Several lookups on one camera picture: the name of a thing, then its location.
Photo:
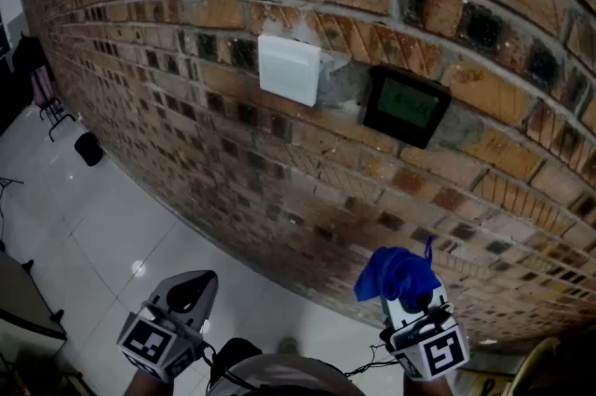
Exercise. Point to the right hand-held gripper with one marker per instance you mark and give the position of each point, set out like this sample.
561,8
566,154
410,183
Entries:
437,350

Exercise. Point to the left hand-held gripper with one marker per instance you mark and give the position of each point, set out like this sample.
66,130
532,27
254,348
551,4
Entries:
149,343

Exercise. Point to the blue cleaning cloth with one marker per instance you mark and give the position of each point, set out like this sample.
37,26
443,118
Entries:
391,273

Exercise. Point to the black wall thermostat display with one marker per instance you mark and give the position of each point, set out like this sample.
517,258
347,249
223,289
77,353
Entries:
405,107

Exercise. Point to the person's left forearm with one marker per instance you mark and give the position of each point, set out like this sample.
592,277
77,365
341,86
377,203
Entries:
142,385

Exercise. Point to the person's right forearm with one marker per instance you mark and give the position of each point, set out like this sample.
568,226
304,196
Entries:
426,388

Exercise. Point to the person's left leg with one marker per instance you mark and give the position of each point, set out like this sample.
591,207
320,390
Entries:
237,352

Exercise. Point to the small pale side table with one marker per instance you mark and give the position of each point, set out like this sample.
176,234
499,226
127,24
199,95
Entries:
470,382

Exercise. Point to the person's light shoe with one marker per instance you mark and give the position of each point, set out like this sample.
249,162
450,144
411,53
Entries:
288,345

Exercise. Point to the person's light shirt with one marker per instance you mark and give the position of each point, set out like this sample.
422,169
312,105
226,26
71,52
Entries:
288,373

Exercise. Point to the yellow round chair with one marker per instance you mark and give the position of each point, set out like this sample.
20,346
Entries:
540,352

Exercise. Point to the grey table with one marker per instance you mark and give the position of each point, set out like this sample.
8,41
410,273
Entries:
18,291

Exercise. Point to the black waste bin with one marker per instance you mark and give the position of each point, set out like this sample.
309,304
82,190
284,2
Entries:
88,148

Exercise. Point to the black metal stand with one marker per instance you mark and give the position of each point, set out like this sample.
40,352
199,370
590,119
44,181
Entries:
46,105

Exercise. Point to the white wall switch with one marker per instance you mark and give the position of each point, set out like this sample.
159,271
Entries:
288,70

